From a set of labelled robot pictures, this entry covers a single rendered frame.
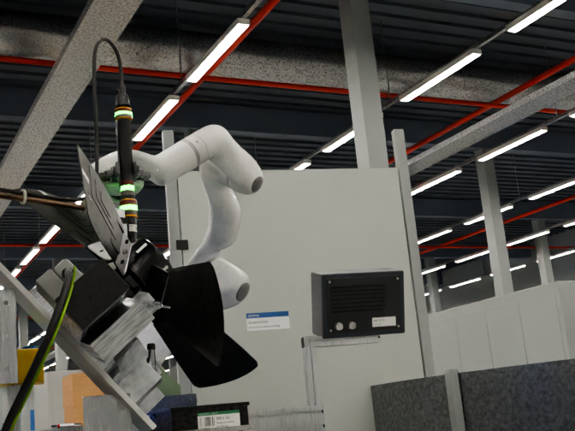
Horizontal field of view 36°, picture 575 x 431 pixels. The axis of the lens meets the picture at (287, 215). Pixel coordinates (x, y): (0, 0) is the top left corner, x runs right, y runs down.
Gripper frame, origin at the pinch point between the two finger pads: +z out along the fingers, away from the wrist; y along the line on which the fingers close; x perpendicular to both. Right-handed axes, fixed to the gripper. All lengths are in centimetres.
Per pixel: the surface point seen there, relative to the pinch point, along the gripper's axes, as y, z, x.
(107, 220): 7.1, 27.6, -19.9
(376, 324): -74, -33, -39
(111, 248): 6.3, 24.8, -25.4
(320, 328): -57, -35, -39
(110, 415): 8, 18, -60
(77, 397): -11, -814, -9
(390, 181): -146, -178, 47
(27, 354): 25, -31, -41
